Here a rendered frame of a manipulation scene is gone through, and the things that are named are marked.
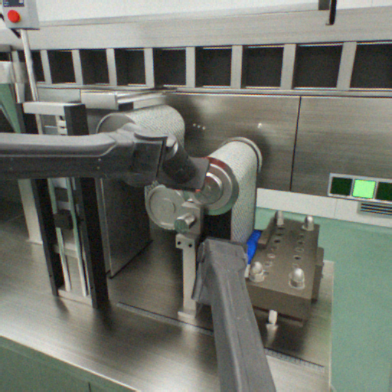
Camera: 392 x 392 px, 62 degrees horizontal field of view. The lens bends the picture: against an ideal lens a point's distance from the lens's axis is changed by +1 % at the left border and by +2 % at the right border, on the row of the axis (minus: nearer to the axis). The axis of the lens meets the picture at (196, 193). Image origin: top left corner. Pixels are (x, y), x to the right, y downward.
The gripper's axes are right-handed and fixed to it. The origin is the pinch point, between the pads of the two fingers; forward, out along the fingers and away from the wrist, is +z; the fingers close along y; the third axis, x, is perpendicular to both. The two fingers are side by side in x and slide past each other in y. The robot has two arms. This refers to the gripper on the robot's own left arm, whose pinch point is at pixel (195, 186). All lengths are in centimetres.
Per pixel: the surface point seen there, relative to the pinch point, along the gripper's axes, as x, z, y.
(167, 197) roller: -1.5, 7.4, -9.9
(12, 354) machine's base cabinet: -50, 13, -44
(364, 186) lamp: 18, 32, 38
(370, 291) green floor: 8, 206, 70
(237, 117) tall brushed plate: 32.0, 21.7, -1.0
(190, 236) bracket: -10.5, 6.9, -0.8
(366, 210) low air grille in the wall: 91, 274, 70
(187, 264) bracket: -16.5, 13.6, -2.0
